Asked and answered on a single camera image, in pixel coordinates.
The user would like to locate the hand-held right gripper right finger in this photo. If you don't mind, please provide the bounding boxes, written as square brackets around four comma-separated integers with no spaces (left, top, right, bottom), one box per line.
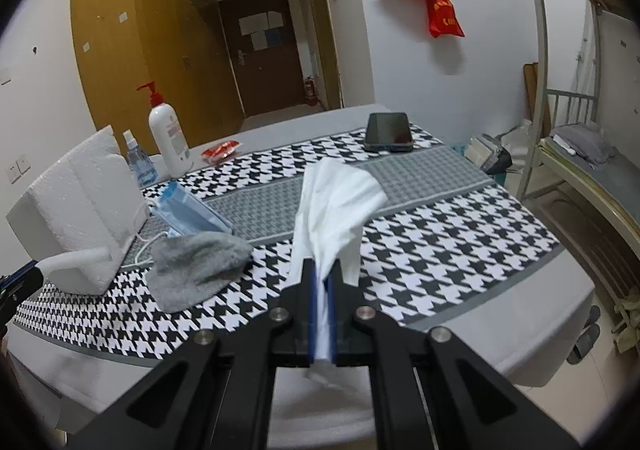
[325,260,588,450]

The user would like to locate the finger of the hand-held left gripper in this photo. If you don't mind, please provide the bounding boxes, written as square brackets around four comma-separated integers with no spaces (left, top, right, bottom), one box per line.
[0,287,26,331]
[0,264,46,291]

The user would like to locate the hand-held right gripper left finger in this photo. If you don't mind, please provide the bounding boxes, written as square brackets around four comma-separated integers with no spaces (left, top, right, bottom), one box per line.
[87,257,321,450]

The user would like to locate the white foam piece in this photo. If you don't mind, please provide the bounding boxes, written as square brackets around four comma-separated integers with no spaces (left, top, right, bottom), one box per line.
[39,247,113,281]

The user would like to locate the white foam box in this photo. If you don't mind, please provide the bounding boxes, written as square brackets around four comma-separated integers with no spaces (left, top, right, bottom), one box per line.
[6,125,150,296]

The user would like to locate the white tissue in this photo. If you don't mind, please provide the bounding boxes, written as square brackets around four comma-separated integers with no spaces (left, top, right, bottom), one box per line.
[292,157,391,391]

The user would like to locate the grey sock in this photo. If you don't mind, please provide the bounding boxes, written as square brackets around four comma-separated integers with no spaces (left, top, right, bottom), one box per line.
[150,231,253,315]

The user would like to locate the houndstooth tablecloth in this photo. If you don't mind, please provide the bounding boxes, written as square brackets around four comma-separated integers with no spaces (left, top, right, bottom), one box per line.
[12,127,563,361]

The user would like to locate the blue face mask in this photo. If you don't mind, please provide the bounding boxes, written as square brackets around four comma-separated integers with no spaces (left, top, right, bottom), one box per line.
[150,180,235,237]

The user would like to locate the blue spray bottle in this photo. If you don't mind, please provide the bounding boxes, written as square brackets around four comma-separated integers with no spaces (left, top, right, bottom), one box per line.
[122,129,158,188]

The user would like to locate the red snack packet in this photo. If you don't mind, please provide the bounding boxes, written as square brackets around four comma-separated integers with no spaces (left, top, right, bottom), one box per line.
[201,140,243,163]

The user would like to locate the black smartphone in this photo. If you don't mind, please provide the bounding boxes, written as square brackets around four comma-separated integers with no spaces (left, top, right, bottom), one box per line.
[363,112,415,153]

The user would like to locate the white lotion pump bottle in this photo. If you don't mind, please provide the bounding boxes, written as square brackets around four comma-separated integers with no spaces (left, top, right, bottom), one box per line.
[136,81,195,179]

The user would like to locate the black floor bag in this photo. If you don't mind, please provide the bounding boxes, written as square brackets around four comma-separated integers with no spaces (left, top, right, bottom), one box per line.
[480,132,513,176]

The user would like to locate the dark slipper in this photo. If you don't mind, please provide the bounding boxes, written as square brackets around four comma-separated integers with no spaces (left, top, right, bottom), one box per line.
[580,305,602,337]
[567,325,598,365]

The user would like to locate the dark brown door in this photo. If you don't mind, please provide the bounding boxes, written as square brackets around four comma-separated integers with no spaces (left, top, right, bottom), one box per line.
[217,0,304,118]

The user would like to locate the wooden wardrobe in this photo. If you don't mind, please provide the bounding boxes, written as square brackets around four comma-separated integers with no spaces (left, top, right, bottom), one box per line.
[70,0,246,146]

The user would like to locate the olive cloth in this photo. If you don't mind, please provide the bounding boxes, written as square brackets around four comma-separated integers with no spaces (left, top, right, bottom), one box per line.
[612,285,640,356]

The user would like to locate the light wooden side door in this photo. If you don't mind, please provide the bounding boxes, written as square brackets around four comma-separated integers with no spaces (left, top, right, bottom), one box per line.
[302,0,346,111]

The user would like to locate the grey folded bedding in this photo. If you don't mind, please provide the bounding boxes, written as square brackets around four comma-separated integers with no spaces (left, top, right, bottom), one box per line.
[550,122,618,166]

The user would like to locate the wooden boards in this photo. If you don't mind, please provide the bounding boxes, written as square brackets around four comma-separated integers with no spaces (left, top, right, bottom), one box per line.
[522,62,553,141]

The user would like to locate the red cloth bag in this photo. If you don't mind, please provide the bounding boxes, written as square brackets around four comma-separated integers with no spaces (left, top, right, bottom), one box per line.
[425,0,466,38]

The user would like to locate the metal bunk bed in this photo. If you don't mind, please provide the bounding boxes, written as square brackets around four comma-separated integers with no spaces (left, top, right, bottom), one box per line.
[517,0,640,331]

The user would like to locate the white charging cable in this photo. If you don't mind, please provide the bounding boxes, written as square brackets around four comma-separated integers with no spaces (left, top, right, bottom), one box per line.
[134,227,181,267]

